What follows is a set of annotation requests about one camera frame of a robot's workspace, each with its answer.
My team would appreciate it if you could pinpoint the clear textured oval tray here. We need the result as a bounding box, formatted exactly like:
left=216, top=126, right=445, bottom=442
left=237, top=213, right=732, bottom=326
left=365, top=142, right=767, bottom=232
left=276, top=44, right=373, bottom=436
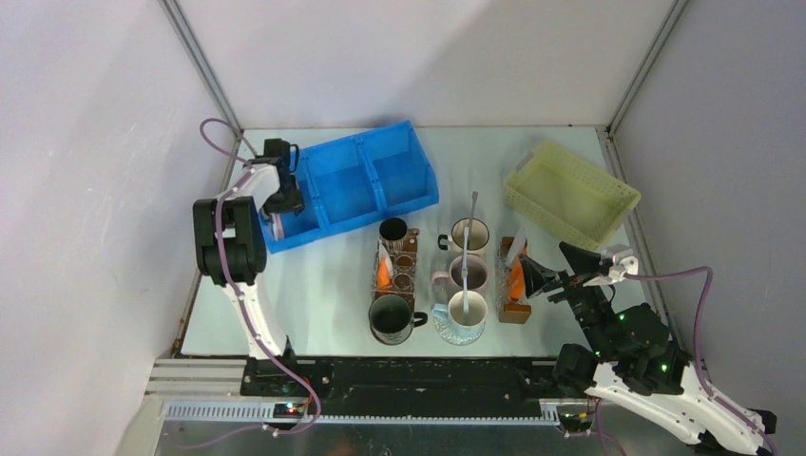
left=433, top=318, right=486, bottom=346

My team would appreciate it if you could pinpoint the dark green mug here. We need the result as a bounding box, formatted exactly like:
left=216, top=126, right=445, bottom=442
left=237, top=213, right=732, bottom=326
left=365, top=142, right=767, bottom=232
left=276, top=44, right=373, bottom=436
left=368, top=294, right=429, bottom=346

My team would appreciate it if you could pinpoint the clear holder with brown lid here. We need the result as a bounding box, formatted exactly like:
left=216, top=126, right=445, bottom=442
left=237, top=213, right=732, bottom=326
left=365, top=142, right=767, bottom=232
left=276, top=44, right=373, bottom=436
left=494, top=236, right=532, bottom=325

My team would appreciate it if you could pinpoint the small orange tube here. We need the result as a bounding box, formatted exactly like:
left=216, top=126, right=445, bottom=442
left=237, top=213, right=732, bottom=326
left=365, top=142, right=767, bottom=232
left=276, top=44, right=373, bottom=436
left=376, top=256, right=393, bottom=288

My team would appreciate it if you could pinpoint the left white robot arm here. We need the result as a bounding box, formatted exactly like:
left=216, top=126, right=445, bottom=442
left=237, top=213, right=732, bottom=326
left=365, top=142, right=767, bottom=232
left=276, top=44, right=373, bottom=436
left=192, top=139, right=305, bottom=359

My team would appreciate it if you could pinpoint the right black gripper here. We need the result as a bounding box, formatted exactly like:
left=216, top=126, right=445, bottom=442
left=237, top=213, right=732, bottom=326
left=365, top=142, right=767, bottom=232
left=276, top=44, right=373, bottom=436
left=515, top=241, right=612, bottom=358

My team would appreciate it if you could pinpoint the light blue mug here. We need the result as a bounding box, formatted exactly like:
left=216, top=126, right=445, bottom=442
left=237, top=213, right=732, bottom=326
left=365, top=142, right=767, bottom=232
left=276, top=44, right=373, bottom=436
left=431, top=291, right=489, bottom=346

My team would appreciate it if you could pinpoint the brown metallic cup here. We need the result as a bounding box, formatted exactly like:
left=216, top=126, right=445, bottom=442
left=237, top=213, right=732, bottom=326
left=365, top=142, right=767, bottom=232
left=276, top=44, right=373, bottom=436
left=378, top=218, right=420, bottom=255

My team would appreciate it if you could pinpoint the brown wooden oval tray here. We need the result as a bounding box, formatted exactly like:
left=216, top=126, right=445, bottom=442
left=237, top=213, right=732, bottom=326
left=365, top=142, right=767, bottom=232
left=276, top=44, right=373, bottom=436
left=370, top=229, right=421, bottom=346

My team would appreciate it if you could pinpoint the white toothpaste tube red cap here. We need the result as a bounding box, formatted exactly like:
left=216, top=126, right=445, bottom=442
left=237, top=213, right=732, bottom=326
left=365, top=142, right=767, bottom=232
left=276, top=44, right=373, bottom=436
left=378, top=241, right=394, bottom=276

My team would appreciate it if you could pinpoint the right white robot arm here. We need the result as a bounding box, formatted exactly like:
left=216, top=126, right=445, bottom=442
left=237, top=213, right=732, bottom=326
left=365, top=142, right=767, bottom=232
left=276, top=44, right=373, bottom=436
left=507, top=241, right=777, bottom=455

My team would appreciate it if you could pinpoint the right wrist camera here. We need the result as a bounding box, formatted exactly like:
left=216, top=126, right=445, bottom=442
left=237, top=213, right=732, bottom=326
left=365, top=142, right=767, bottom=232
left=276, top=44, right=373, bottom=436
left=584, top=244, right=639, bottom=287

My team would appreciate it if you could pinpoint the pale white toothbrush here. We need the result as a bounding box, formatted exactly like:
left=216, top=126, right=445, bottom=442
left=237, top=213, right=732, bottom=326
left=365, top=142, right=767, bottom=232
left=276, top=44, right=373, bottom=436
left=462, top=277, right=470, bottom=326

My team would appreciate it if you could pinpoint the cream mug with black rim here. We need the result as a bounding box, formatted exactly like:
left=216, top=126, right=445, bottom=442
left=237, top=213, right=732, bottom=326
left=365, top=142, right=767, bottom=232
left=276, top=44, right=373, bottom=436
left=437, top=218, right=491, bottom=257

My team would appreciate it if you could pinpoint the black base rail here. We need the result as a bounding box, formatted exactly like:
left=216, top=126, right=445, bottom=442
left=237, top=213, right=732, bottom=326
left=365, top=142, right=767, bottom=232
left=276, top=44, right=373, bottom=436
left=240, top=356, right=586, bottom=419

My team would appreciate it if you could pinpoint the pink toothbrush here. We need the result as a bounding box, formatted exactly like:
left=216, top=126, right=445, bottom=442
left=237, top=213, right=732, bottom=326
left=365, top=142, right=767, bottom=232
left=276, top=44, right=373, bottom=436
left=272, top=214, right=285, bottom=241

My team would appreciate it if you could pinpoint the white toothpaste tube dark cap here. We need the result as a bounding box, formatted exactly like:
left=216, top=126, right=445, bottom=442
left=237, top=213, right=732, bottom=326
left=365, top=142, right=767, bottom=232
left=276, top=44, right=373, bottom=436
left=506, top=226, right=527, bottom=266

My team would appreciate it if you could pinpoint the orange toothpaste tube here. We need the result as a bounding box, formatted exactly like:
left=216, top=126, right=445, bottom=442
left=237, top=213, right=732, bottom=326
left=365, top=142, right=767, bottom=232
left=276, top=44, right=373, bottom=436
left=509, top=247, right=528, bottom=301

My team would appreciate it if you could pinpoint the clear textured two-hole holder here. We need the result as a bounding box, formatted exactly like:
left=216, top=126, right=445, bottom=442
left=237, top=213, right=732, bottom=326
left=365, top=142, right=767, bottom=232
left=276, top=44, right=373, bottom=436
left=370, top=252, right=417, bottom=309

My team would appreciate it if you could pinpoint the pink mug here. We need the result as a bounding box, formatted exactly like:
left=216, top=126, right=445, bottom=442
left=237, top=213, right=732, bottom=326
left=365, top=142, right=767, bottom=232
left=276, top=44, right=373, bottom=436
left=431, top=255, right=489, bottom=297

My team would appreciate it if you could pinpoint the cream perforated basket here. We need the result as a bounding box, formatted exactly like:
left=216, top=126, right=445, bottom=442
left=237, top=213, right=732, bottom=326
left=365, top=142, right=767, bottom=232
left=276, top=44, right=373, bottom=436
left=504, top=141, right=642, bottom=251

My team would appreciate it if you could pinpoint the blue three-compartment bin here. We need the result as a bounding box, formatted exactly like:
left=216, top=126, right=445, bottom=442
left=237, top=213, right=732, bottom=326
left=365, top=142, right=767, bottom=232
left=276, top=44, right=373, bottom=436
left=262, top=121, right=439, bottom=254

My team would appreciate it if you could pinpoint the light grey toothbrush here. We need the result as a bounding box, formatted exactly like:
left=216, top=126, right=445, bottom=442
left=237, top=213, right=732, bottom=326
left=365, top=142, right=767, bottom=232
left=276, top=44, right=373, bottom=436
left=460, top=224, right=470, bottom=287

